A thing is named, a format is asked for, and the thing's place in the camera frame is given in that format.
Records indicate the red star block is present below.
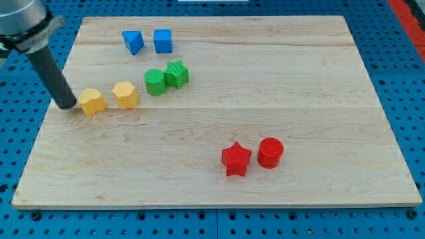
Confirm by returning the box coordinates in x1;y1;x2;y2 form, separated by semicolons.
221;141;252;177

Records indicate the green star block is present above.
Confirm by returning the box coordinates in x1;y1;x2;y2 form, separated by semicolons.
164;60;189;89

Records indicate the wooden board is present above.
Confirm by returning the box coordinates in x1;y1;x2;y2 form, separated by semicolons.
11;15;422;210

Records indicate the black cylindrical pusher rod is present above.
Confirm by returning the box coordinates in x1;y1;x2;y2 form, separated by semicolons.
26;46;76;110

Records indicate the yellow heart block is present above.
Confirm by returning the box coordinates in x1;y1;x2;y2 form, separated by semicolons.
78;88;107;116

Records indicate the red cylinder block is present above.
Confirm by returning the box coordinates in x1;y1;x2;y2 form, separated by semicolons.
257;137;284;169

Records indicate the red strip at corner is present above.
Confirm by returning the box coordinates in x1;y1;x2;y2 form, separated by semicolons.
387;0;424;60

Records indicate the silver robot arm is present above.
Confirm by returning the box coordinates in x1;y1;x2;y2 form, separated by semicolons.
1;0;76;110

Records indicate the yellow hexagon block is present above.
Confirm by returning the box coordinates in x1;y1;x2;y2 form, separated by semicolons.
112;81;139;109

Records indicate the green cylinder block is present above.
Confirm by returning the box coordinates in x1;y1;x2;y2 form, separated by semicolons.
144;69;167;96

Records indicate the blue cube block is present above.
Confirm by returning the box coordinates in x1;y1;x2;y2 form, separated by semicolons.
153;29;173;54

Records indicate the blue triangle block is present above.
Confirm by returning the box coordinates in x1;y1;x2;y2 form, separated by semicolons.
122;31;145;55

